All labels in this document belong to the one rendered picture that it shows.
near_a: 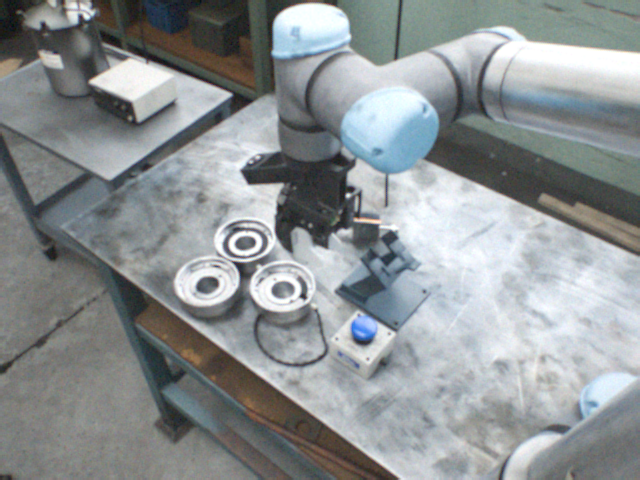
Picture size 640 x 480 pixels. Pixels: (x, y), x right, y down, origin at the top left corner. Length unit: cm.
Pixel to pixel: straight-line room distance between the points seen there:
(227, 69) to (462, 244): 182
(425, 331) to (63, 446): 121
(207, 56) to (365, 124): 235
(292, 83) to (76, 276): 173
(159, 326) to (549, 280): 78
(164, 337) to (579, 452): 95
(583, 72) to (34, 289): 199
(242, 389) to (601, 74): 89
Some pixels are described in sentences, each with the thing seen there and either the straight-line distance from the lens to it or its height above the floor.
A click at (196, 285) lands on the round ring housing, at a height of 82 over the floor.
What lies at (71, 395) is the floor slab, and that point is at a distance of 193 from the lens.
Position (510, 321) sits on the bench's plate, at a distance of 99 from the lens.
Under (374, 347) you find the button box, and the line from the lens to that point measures 86.
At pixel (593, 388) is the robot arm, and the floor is 103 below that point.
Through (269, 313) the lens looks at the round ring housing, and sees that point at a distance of 91.
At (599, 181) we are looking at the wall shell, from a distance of 252.
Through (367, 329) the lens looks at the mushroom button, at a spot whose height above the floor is 87.
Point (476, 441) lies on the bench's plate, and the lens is 87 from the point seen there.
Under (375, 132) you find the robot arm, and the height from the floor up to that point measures 128.
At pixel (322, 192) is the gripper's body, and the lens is 67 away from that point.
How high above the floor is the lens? 156
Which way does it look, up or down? 46 degrees down
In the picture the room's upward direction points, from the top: straight up
